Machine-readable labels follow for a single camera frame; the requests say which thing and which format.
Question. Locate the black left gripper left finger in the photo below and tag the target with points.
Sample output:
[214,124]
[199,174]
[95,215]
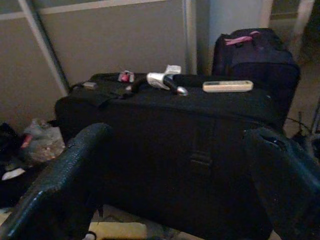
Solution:
[62,180]

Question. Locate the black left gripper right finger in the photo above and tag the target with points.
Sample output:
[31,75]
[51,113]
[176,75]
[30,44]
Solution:
[287,187]

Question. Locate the clear plastic bag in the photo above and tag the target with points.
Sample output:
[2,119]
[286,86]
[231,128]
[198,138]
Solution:
[42,140]

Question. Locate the white paper sheet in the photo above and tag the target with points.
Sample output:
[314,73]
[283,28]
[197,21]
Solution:
[12,173]

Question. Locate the black bag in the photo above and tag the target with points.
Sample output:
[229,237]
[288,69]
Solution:
[7,140]

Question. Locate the small grey box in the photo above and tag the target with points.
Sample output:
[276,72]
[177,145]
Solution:
[90,85]

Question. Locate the large black fabric suitcase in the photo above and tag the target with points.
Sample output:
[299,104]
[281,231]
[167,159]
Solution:
[162,125]

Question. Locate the white remote control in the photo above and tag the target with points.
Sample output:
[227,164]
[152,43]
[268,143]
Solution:
[227,86]

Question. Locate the small red item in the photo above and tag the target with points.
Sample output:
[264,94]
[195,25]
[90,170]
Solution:
[126,76]

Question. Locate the dark purple suitcase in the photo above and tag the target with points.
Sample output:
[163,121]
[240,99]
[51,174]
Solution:
[262,67]

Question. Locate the grey panel sliding wardrobe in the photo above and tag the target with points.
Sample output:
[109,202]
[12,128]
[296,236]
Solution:
[112,42]

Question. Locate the pink ribbon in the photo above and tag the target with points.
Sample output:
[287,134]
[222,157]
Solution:
[240,40]

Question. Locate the white paper luggage tag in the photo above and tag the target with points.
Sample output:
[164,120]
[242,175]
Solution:
[173,68]

